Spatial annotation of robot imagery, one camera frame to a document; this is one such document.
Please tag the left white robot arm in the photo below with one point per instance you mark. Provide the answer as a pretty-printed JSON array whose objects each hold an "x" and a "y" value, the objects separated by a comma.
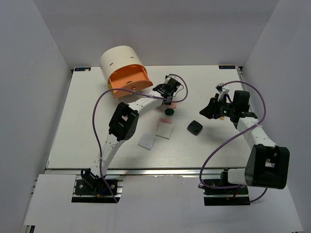
[{"x": 123, "y": 123}]

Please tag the white square palette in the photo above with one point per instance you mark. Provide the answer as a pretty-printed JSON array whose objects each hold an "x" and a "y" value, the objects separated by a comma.
[{"x": 164, "y": 130}]

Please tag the white round drawer cabinet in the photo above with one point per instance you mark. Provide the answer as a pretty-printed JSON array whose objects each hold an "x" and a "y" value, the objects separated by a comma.
[{"x": 116, "y": 58}]

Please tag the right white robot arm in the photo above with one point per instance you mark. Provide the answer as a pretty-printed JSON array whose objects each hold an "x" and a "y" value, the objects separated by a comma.
[{"x": 268, "y": 163}]

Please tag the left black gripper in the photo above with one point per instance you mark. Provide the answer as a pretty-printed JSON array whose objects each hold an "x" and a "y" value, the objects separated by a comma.
[{"x": 160, "y": 85}]

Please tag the pink square palette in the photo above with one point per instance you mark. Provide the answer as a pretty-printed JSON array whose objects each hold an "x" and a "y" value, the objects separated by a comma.
[{"x": 164, "y": 120}]

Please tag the light blue square palette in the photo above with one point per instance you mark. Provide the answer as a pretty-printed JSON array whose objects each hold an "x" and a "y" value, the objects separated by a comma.
[{"x": 146, "y": 141}]

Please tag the peach top drawer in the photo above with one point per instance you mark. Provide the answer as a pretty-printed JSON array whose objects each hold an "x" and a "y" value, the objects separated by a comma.
[{"x": 132, "y": 77}]

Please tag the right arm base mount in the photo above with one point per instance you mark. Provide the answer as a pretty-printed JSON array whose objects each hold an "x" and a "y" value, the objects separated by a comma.
[{"x": 224, "y": 197}]

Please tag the dark green round compact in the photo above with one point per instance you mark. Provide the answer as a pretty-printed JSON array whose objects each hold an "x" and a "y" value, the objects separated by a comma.
[{"x": 169, "y": 112}]

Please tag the blue table sticker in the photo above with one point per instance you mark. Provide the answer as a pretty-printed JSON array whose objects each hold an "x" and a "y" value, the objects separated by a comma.
[
  {"x": 226, "y": 67},
  {"x": 82, "y": 69}
]

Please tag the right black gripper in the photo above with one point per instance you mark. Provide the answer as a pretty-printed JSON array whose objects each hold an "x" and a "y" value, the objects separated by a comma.
[{"x": 212, "y": 108}]

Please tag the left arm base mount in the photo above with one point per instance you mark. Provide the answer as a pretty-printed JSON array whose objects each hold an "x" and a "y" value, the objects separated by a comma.
[{"x": 90, "y": 188}]

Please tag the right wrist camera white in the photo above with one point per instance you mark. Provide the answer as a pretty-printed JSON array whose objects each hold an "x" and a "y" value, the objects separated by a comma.
[{"x": 223, "y": 90}]

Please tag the black square compact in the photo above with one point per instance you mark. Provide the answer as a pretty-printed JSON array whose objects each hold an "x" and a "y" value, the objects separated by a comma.
[{"x": 195, "y": 127}]

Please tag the right blue table sticker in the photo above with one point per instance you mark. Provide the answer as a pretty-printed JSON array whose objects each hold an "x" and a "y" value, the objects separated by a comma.
[{"x": 226, "y": 67}]

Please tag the left blue table sticker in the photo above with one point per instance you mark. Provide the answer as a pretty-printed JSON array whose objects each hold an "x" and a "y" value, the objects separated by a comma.
[{"x": 82, "y": 69}]

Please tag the yellow drawer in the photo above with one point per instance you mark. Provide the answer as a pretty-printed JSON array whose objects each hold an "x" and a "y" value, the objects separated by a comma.
[{"x": 110, "y": 88}]

